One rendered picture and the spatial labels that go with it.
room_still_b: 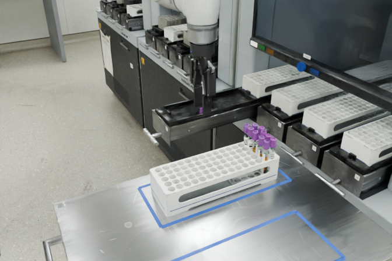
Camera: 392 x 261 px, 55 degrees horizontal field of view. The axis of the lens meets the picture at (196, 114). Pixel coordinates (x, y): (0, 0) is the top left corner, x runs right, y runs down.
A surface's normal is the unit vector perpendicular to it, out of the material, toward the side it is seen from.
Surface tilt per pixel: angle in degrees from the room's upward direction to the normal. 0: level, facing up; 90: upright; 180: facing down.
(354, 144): 90
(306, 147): 90
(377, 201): 0
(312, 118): 90
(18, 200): 0
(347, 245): 0
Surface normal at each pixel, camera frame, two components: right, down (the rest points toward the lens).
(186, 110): 0.00, -0.88
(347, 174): -0.87, 0.23
